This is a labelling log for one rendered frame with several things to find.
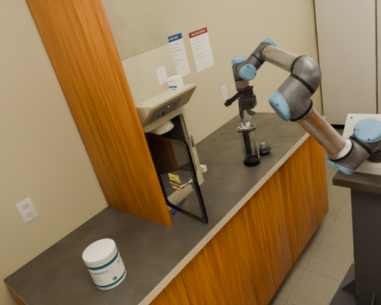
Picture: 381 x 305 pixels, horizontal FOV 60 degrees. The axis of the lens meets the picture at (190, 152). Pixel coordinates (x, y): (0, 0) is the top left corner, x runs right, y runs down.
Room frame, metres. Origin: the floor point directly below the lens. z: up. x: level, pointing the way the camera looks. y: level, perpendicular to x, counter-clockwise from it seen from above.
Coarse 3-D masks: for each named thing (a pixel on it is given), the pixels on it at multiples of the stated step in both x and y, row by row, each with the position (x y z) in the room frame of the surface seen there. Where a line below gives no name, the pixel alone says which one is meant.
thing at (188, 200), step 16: (160, 144) 1.33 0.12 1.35; (176, 144) 1.23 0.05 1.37; (160, 160) 1.37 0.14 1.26; (176, 160) 1.26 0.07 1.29; (160, 176) 1.40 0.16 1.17; (192, 176) 1.19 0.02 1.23; (176, 192) 1.32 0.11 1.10; (192, 192) 1.21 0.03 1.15; (176, 208) 1.36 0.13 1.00; (192, 208) 1.24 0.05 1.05
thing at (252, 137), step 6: (240, 126) 1.76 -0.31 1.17; (252, 126) 1.74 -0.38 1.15; (252, 132) 1.68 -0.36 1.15; (240, 138) 1.72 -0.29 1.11; (246, 138) 1.68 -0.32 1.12; (252, 138) 1.68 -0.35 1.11; (246, 144) 1.69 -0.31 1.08; (252, 144) 1.68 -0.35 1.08; (246, 150) 1.69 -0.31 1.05; (252, 150) 1.68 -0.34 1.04; (258, 150) 1.71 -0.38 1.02; (246, 156) 1.70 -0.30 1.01; (252, 156) 1.68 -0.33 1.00; (258, 156) 1.69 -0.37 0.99
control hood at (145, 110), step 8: (184, 88) 1.53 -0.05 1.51; (192, 88) 1.56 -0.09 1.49; (160, 96) 1.50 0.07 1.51; (168, 96) 1.46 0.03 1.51; (176, 96) 1.47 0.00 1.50; (184, 96) 1.55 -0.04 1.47; (144, 104) 1.43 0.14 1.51; (152, 104) 1.39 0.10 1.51; (160, 104) 1.40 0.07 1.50; (184, 104) 1.62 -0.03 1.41; (144, 112) 1.39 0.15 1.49; (152, 112) 1.39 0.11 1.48; (144, 120) 1.40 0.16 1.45
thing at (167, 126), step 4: (168, 120) 1.61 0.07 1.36; (164, 124) 1.58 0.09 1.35; (168, 124) 1.59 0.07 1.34; (172, 124) 1.62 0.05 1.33; (156, 128) 1.56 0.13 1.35; (160, 128) 1.56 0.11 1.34; (164, 128) 1.56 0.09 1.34; (168, 128) 1.57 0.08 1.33; (152, 132) 1.55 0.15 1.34; (156, 132) 1.55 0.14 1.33; (160, 132) 1.55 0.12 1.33; (164, 132) 1.55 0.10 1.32
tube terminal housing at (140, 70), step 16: (160, 48) 1.61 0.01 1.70; (128, 64) 1.47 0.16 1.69; (144, 64) 1.53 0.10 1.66; (160, 64) 1.59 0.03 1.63; (128, 80) 1.45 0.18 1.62; (144, 80) 1.51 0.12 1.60; (144, 96) 1.49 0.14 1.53; (176, 112) 1.61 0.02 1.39; (144, 128) 1.45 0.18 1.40; (192, 160) 1.66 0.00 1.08
